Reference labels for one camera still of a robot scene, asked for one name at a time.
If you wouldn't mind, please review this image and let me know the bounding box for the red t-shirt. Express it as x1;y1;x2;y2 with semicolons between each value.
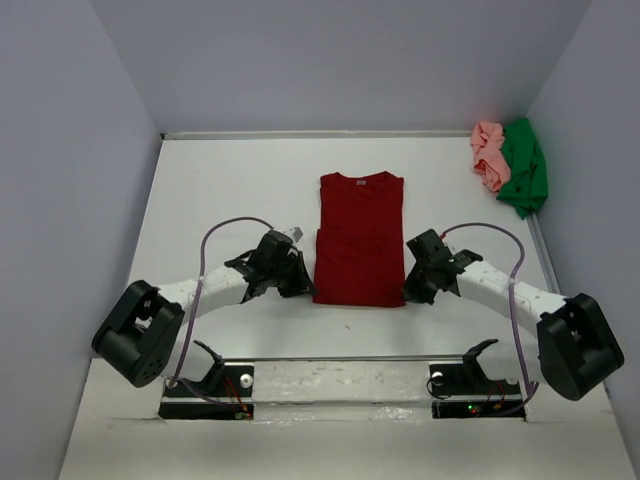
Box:
313;171;405;308

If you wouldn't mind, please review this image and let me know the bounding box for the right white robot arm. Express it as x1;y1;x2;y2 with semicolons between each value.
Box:
403;229;625;401

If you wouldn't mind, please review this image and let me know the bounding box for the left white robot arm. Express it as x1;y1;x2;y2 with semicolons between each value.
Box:
91;227;314;395

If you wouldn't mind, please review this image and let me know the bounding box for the pink t-shirt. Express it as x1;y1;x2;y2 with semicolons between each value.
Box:
470;121;511;194

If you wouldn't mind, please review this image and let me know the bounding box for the green t-shirt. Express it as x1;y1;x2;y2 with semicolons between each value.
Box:
497;117;549;219

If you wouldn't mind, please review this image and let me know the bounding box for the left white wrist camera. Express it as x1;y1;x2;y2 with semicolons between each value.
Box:
282;226;304;244

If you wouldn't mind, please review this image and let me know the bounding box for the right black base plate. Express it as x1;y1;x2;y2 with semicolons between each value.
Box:
426;363;526;420

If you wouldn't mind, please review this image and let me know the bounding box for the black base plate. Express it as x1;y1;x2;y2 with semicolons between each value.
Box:
426;363;526;420
158;362;255;421

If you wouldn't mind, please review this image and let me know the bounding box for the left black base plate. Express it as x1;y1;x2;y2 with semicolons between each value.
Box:
158;362;255;421

